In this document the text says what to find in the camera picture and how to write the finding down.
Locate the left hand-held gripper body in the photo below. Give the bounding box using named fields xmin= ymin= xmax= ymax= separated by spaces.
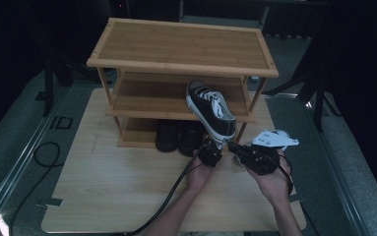
xmin=197 ymin=138 xmax=224 ymax=168

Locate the grey metal frame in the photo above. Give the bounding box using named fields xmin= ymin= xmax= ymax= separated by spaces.
xmin=177 ymin=0 xmax=271 ymax=30

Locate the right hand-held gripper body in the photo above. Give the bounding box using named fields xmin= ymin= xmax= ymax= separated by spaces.
xmin=239 ymin=129 xmax=300 ymax=176

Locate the black equipment stand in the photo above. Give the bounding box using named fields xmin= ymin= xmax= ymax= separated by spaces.
xmin=42 ymin=55 xmax=74 ymax=117

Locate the grey tape piece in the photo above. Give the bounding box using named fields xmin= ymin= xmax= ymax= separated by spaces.
xmin=37 ymin=197 xmax=64 ymax=208
xmin=286 ymin=193 xmax=307 ymax=204

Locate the left hand-held gripper black cable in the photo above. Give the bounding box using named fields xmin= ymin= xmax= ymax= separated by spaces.
xmin=120 ymin=158 xmax=204 ymax=236

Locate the right hand-held gripper black cable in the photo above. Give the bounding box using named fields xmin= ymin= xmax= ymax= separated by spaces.
xmin=276 ymin=153 xmax=295 ymax=196

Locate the hand-held gripper black cable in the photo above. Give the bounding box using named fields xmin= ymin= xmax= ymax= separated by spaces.
xmin=120 ymin=158 xmax=204 ymax=236
xmin=276 ymin=153 xmax=295 ymax=196

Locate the thin black floor cable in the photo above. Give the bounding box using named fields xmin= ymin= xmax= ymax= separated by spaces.
xmin=10 ymin=141 xmax=62 ymax=236

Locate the black tripod stand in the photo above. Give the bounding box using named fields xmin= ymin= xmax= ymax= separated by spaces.
xmin=264 ymin=65 xmax=342 ymax=132

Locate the three-tier wooden shoe rack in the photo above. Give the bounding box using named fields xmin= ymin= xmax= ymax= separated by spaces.
xmin=86 ymin=17 xmax=280 ymax=152

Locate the metal floor rail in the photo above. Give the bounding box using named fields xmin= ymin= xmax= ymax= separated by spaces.
xmin=0 ymin=87 xmax=71 ymax=230
xmin=302 ymin=99 xmax=369 ymax=236

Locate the person's right hand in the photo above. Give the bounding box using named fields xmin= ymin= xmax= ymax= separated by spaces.
xmin=246 ymin=148 xmax=294 ymax=207

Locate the person's left hand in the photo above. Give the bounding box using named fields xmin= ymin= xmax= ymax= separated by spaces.
xmin=185 ymin=156 xmax=215 ymax=192

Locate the plain black shoe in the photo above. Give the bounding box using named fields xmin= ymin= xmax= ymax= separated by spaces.
xmin=177 ymin=120 xmax=207 ymax=157
xmin=155 ymin=119 xmax=179 ymax=153

